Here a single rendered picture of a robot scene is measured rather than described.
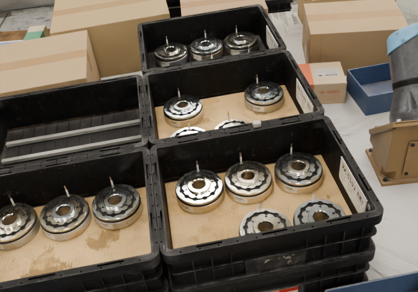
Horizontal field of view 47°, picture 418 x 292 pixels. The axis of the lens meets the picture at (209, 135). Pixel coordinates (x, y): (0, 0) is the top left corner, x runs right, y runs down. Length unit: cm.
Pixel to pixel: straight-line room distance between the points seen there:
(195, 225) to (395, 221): 47
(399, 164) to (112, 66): 101
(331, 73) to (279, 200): 59
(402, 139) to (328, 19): 59
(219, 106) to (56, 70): 49
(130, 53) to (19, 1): 276
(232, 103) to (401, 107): 42
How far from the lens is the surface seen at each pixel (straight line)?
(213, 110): 128
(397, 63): 123
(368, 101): 145
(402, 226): 119
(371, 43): 160
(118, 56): 172
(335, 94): 150
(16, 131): 139
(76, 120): 135
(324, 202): 99
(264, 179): 103
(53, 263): 102
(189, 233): 99
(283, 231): 85
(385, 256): 113
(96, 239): 103
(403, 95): 121
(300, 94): 121
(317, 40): 156
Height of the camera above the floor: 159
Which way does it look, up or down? 40 degrees down
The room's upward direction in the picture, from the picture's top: 7 degrees counter-clockwise
